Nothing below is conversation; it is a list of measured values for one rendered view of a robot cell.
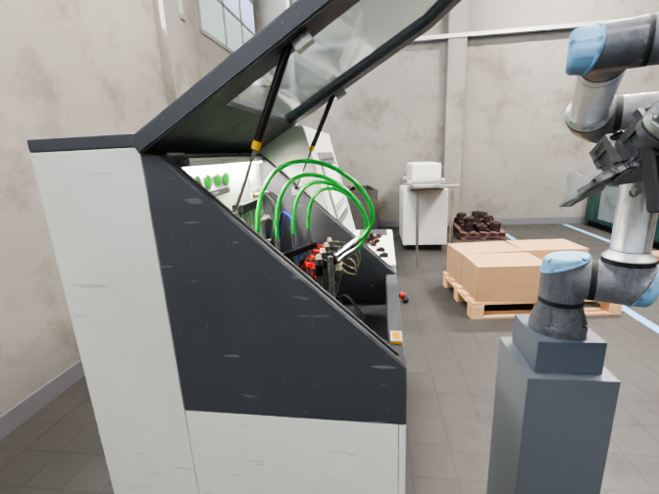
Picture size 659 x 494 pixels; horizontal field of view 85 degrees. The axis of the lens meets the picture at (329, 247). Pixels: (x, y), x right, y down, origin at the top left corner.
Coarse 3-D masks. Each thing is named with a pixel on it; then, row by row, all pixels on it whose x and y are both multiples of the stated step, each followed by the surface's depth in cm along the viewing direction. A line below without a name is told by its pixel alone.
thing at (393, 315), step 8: (392, 280) 138; (392, 288) 130; (392, 296) 123; (392, 304) 117; (392, 312) 111; (400, 312) 112; (392, 320) 106; (400, 320) 106; (392, 328) 101; (400, 328) 101; (392, 344) 93; (400, 344) 93; (400, 352) 89
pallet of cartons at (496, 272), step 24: (528, 240) 373; (552, 240) 368; (456, 264) 352; (480, 264) 305; (504, 264) 302; (528, 264) 299; (456, 288) 344; (480, 288) 302; (504, 288) 301; (528, 288) 300; (480, 312) 307; (504, 312) 314; (528, 312) 312; (600, 312) 306
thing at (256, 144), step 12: (288, 48) 70; (276, 72) 72; (276, 84) 72; (276, 96) 74; (264, 108) 74; (264, 120) 75; (264, 132) 76; (252, 144) 77; (252, 156) 78; (240, 192) 81
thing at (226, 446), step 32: (192, 416) 95; (224, 416) 94; (256, 416) 92; (192, 448) 98; (224, 448) 97; (256, 448) 95; (288, 448) 93; (320, 448) 92; (352, 448) 91; (384, 448) 89; (224, 480) 100; (256, 480) 98; (288, 480) 96; (320, 480) 95; (352, 480) 93; (384, 480) 92
